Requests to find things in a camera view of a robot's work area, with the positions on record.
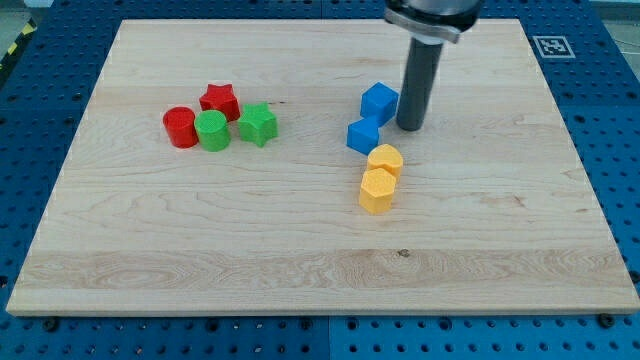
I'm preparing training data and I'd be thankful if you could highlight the green star block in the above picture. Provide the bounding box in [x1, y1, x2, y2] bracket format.
[238, 102, 278, 147]

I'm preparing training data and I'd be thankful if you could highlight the white fiducial marker tag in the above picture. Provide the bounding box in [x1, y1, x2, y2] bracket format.
[533, 35, 575, 59]

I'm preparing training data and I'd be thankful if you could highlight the red cylinder block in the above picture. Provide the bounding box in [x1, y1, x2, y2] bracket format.
[162, 106, 198, 148]

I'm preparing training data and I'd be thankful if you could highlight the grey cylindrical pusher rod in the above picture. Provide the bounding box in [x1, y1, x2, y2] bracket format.
[396, 38, 443, 131]

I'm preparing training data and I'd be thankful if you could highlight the yellow hexagon block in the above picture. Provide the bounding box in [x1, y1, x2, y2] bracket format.
[359, 168, 397, 214]

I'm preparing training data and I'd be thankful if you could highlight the green cylinder block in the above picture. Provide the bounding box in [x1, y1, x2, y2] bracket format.
[194, 110, 231, 152]

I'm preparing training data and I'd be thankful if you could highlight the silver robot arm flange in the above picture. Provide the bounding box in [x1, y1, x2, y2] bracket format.
[384, 0, 484, 44]

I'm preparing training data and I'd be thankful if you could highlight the light wooden board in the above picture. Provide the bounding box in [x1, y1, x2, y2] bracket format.
[7, 19, 639, 317]

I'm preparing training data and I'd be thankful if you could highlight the blue triangle block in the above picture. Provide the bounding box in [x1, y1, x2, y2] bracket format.
[346, 117, 379, 155]

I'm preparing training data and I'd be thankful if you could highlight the blue cube block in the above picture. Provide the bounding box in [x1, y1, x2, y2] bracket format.
[360, 82, 399, 127]

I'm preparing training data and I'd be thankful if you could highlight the red star block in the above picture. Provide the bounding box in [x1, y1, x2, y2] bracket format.
[199, 84, 240, 122]

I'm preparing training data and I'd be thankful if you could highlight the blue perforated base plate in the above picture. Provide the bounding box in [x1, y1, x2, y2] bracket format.
[1, 0, 639, 359]

